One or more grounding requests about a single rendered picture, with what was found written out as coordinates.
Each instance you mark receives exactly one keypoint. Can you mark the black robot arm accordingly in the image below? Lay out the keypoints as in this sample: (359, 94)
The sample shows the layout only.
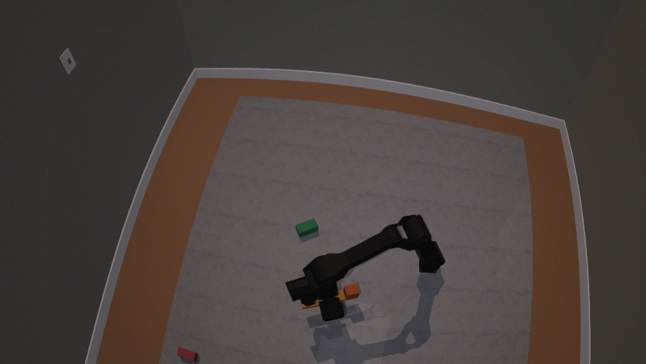
(322, 273)

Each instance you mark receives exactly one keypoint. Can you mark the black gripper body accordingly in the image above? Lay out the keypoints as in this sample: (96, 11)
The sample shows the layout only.
(332, 310)

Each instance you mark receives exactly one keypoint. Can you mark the green rectangular block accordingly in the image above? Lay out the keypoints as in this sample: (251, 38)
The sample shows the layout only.
(306, 228)

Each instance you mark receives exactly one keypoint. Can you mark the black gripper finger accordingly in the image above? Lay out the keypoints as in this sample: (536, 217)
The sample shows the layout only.
(321, 304)

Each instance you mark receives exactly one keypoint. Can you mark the orange bar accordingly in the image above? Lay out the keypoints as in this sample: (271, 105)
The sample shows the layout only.
(349, 292)

